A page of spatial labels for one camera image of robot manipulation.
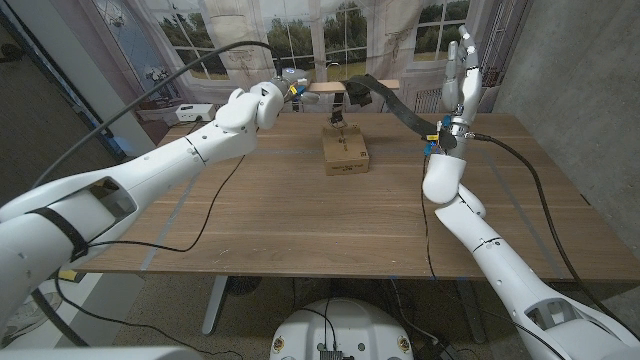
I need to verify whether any white power strip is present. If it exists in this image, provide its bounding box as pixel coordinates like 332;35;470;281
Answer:
175;102;218;123

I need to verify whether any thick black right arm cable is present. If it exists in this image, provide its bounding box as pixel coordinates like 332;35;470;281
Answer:
468;131;627;327

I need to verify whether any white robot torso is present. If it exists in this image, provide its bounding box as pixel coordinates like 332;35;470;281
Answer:
269;297;416;360

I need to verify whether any black round floor fan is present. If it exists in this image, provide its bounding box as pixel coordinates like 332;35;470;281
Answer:
226;275;264;298

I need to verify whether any brown cardboard packing box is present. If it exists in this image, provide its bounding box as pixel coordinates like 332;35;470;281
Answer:
320;123;372;178

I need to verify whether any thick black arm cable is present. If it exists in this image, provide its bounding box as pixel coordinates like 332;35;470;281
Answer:
31;40;285;190
468;131;627;327

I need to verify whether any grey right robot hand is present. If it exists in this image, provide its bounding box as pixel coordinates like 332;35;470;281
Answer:
440;24;485;129

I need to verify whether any printed window backdrop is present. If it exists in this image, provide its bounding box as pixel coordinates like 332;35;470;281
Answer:
49;0;532;115

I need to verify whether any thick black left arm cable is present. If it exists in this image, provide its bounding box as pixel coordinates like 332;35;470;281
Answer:
31;40;285;190

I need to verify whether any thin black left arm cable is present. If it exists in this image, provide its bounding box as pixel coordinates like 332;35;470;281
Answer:
86;154;247;255

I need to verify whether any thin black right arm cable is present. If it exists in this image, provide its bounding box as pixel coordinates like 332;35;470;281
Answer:
418;153;440;280

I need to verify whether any white table leg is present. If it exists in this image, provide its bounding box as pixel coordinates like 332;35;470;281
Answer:
201;275;230;337

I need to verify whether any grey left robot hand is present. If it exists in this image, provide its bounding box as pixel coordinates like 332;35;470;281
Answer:
271;66;322;107

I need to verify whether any wooden hanger with metal clips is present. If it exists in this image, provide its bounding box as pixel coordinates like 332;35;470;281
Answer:
306;61;402;96

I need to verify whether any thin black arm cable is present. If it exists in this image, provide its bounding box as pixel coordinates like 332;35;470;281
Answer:
86;154;247;255
418;153;440;280

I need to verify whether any black power adapter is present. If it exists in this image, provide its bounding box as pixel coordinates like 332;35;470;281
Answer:
413;339;457;360

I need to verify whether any black leather belt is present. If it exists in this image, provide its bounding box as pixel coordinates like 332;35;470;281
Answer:
326;73;460;152

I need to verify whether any grey table leg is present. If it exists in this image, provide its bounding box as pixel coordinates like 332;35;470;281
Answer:
453;279;488;345

